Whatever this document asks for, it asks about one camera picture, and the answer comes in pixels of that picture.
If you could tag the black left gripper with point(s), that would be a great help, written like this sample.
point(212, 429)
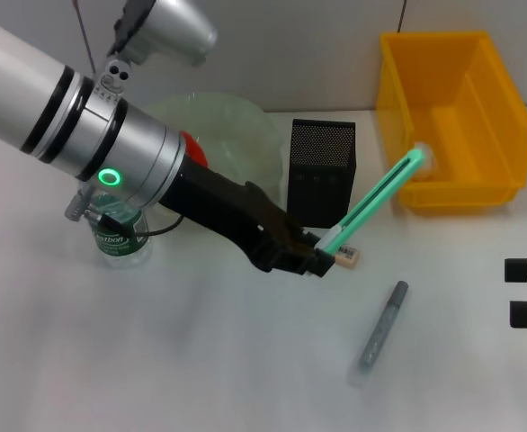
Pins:
point(236, 216)

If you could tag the mint green utility knife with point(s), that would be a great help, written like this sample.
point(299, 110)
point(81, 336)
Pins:
point(371, 200)

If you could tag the white paper ball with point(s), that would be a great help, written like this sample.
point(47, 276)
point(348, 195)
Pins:
point(431, 162)

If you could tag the clear green label water bottle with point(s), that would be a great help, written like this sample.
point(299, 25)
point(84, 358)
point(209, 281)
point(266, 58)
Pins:
point(119, 243)

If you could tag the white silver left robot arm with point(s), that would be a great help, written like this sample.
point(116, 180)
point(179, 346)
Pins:
point(65, 117)

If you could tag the beige eraser with barcode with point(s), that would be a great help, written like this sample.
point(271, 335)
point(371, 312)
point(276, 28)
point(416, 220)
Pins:
point(349, 258)

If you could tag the black mesh pen holder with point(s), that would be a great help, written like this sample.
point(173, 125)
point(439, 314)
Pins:
point(317, 153)

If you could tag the grey marker pen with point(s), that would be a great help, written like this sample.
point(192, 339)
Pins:
point(380, 333)

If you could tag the pale green glass bowl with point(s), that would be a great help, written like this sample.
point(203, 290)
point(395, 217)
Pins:
point(236, 135)

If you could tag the yellow plastic storage bin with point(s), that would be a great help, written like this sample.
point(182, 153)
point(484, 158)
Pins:
point(461, 112)

